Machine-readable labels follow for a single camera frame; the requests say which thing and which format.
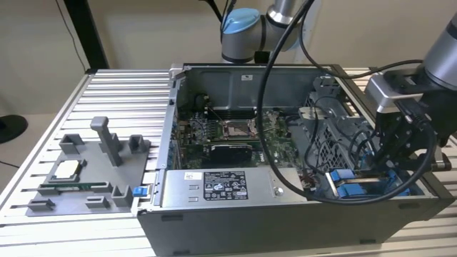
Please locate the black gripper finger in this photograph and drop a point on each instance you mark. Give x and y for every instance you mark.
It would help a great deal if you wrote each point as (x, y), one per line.
(417, 152)
(389, 134)

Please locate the hard disk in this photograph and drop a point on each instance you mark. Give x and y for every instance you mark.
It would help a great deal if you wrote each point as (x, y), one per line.
(351, 191)
(341, 176)

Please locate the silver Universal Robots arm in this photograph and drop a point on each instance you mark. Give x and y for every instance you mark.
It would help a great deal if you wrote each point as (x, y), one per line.
(246, 37)

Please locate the grey perforated disk bay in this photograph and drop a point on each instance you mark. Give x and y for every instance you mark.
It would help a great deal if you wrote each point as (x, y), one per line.
(327, 144)

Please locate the green motherboard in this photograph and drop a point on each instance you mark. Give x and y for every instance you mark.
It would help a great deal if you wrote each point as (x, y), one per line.
(281, 150)

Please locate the CPU socket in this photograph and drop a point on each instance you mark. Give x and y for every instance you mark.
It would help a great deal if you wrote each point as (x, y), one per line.
(238, 129)

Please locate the black graphics card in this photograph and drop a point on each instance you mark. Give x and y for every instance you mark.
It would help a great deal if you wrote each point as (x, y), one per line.
(229, 155)

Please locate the open dark grey PC case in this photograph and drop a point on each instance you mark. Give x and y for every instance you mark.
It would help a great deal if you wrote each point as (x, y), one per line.
(270, 230)

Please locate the silver power supply unit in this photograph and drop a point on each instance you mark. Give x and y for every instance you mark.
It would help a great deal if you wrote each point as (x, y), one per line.
(227, 187)

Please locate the blue case latch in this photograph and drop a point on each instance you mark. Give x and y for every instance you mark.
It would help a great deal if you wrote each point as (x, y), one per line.
(138, 192)

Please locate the grey parts rack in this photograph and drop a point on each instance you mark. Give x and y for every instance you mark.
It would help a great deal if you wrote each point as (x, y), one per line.
(91, 166)

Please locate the green RAM stick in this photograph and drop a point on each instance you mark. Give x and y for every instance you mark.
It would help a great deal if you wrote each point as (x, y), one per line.
(83, 184)

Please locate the silver CPU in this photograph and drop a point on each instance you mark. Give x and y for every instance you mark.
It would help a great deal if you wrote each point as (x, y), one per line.
(65, 170)

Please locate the black round stand foot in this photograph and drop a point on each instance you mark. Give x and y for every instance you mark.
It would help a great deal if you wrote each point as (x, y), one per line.
(12, 128)

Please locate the silver wrist bracket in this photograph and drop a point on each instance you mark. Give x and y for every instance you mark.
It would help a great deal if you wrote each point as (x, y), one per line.
(442, 162)

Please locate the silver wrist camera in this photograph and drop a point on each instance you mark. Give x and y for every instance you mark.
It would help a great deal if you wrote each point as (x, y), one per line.
(379, 91)

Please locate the black upright frame post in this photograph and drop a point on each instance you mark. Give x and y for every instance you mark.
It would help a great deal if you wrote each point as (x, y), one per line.
(85, 32)

